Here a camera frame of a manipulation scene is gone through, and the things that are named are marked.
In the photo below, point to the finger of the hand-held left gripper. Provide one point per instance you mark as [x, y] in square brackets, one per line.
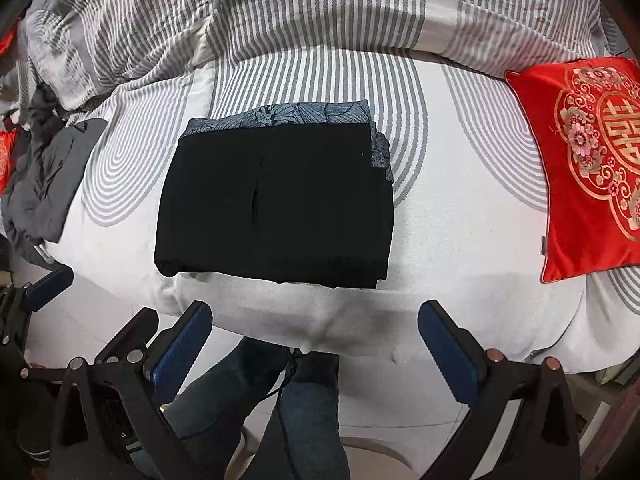
[47, 287]
[132, 332]

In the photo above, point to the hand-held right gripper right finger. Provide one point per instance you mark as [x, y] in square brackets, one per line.
[445, 345]

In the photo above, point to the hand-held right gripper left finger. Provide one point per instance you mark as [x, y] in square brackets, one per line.
[182, 345]

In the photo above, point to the black pants with blue waistband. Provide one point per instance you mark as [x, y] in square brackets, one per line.
[280, 200]

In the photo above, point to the person's left leg in jeans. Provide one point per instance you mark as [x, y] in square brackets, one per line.
[215, 410]

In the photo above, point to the person's leg in jeans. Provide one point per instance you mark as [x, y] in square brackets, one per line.
[310, 410]
[215, 410]

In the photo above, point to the dark grey clothes pile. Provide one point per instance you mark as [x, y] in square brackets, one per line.
[45, 180]

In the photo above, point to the person's right leg in jeans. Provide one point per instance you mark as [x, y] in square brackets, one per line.
[310, 410]

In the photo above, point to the large red embroidered cushion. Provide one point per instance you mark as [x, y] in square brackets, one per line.
[555, 220]

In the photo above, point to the dark wooden furniture edge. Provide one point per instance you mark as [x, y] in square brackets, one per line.
[615, 425]

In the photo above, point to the red cloth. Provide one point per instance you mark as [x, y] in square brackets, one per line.
[5, 42]

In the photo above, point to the grey white striped duvet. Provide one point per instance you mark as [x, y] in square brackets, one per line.
[300, 0]

